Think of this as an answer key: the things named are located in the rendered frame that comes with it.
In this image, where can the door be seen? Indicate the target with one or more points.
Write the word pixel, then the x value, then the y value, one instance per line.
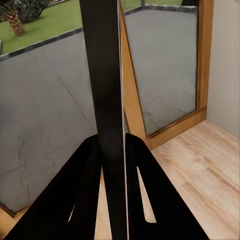
pixel 46 102

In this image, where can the poster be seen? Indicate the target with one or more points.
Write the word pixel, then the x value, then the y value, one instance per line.
pixel 101 20

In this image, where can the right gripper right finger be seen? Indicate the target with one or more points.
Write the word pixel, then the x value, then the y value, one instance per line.
pixel 174 219

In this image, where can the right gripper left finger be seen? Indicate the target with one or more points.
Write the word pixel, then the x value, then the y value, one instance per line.
pixel 67 208

